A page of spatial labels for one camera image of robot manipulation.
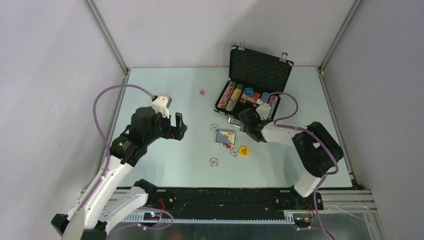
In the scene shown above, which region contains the blue dealer button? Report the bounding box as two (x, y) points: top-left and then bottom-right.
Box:
(243, 87), (255, 97)

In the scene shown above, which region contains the white poker chip by die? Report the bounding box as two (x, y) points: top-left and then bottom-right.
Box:
(229, 147), (239, 157)

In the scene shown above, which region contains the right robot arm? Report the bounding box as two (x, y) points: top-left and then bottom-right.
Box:
(168, 103), (344, 209)

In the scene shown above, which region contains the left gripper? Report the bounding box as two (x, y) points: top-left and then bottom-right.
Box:
(144, 109), (187, 145)

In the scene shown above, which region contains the red card deck in case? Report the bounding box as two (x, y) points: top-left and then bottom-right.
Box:
(239, 92), (261, 105)

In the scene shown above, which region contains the white poker chip front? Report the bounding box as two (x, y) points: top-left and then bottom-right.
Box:
(209, 157), (219, 167)

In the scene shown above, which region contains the grey poker chip stack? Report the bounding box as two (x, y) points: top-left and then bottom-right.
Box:
(225, 83), (244, 112)

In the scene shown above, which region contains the yellow big blind button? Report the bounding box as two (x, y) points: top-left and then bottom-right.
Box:
(238, 145), (250, 157)

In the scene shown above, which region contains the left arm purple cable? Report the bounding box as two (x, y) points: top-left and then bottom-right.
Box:
(92, 84), (175, 231)

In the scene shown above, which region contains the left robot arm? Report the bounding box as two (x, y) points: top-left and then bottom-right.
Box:
(51, 94), (187, 240)

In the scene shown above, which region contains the white poker chip near deck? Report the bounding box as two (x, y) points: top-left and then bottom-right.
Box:
(210, 123), (219, 132)

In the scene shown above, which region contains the red poker chip stack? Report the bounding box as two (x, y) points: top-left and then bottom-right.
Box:
(216, 81), (236, 109)

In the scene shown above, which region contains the black poker set case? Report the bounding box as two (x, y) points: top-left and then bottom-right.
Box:
(213, 42), (294, 120)

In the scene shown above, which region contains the light blue chip stack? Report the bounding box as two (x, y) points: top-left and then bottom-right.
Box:
(260, 92), (270, 103)

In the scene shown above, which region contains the blue playing card deck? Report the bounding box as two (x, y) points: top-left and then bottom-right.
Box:
(215, 130), (236, 145)

